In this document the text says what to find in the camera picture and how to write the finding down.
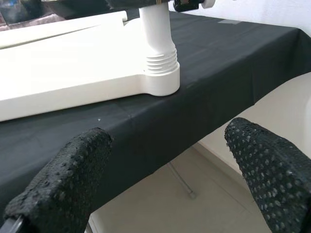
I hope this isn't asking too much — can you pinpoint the black table cloth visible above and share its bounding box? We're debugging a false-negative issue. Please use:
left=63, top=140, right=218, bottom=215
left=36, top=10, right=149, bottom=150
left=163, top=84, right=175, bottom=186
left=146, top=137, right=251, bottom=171
left=0, top=11, right=311, bottom=220

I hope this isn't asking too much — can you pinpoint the black plastic bag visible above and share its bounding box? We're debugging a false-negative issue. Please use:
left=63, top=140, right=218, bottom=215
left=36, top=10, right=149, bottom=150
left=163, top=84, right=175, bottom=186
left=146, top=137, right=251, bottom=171
left=0, top=0, right=42, bottom=25

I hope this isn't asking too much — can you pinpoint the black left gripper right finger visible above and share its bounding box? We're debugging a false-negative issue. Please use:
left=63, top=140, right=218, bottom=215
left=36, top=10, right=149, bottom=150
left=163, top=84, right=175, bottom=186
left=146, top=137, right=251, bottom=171
left=225, top=117, right=311, bottom=233

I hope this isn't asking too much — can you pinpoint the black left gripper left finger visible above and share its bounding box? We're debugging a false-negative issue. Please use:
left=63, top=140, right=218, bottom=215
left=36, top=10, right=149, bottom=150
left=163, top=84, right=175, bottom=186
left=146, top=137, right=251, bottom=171
left=3, top=126, right=114, bottom=233

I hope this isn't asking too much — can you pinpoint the grey tape patch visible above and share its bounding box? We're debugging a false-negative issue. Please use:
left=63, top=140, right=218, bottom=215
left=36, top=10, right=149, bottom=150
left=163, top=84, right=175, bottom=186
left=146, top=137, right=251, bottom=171
left=217, top=18, right=242, bottom=26

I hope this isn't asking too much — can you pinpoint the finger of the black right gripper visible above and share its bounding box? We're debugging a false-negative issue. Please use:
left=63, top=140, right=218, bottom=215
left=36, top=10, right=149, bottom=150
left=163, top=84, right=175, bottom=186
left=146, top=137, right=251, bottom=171
left=105, top=0, right=162, bottom=8

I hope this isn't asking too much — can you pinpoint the white plastic table top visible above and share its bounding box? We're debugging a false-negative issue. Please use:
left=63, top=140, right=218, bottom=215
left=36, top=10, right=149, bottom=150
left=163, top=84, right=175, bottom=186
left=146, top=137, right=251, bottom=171
left=0, top=18, right=181, bottom=122

